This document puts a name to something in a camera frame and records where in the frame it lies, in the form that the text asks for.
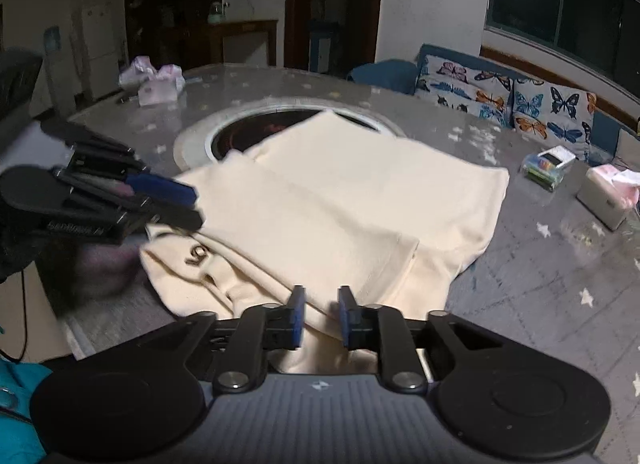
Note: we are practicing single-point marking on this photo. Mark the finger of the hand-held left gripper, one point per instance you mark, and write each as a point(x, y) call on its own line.
point(180, 219)
point(160, 189)

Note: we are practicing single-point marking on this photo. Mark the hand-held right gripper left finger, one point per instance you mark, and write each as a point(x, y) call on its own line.
point(298, 316)

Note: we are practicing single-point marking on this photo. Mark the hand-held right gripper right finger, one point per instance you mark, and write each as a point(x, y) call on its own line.
point(344, 316)

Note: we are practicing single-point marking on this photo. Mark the cream garment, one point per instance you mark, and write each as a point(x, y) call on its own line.
point(350, 194)

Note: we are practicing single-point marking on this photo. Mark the round black induction cooker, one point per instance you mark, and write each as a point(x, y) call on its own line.
point(235, 136)

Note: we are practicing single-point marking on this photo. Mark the pink tissue pack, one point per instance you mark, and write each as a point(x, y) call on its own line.
point(160, 88)

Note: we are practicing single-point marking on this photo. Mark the pink plastic bag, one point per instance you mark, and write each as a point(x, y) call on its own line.
point(134, 69)

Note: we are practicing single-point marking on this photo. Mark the white refrigerator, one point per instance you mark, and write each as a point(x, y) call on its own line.
point(97, 53)

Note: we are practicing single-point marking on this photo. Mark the wooden side cabinet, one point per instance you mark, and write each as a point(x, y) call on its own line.
point(240, 41)

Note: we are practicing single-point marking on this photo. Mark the pale green jar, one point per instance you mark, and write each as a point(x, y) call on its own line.
point(217, 13)

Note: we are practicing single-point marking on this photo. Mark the white water dispenser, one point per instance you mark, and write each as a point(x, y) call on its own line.
point(320, 46)

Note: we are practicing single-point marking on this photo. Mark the teal jacket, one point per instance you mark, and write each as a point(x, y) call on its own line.
point(20, 419)

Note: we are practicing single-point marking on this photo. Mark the clear box of colourful bits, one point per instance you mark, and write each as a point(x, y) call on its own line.
point(540, 173)

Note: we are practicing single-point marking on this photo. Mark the blue sofa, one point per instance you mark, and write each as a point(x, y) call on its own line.
point(385, 73)

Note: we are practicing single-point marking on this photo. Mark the butterfly cushion with purple butterfly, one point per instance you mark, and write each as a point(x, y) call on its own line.
point(460, 88)

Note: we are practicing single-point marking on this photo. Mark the white remote control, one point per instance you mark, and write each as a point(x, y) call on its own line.
point(557, 157)

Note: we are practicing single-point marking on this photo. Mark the white tissue box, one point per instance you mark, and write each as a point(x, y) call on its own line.
point(602, 201)

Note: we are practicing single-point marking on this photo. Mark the butterfly cushion with dark butterfly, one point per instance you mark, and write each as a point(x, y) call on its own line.
point(555, 113)

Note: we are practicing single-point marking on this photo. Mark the plain grey cushion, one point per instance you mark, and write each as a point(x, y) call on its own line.
point(629, 146)

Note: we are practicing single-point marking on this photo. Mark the dark window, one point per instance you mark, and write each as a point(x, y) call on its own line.
point(575, 3)

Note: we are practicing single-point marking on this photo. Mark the dark wooden door frame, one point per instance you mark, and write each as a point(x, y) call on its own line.
point(295, 8)

